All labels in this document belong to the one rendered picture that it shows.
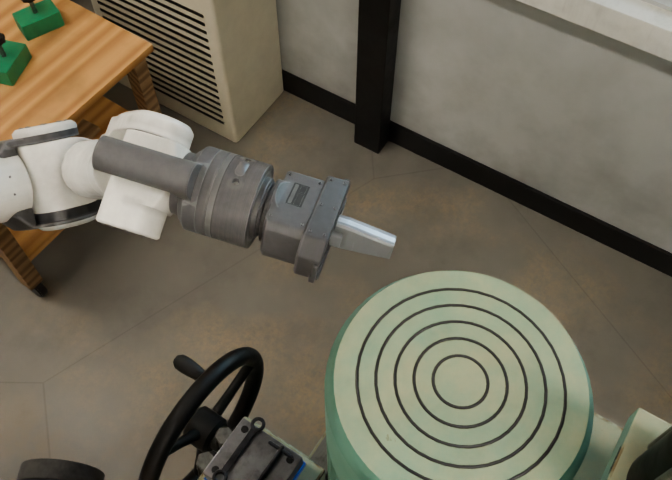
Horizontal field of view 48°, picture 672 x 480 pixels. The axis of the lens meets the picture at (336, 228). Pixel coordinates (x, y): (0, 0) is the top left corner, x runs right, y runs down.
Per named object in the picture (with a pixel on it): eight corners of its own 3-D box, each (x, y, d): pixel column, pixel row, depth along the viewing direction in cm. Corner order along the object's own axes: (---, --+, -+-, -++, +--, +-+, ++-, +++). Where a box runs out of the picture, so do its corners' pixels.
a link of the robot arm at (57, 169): (157, 210, 87) (108, 201, 104) (137, 123, 85) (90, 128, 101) (66, 234, 82) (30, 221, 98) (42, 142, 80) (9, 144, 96)
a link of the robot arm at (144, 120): (177, 215, 75) (133, 207, 86) (205, 130, 76) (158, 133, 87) (116, 193, 71) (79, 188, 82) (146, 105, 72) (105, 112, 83)
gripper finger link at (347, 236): (389, 258, 75) (331, 240, 76) (396, 236, 73) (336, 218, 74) (386, 269, 74) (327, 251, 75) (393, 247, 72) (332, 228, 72)
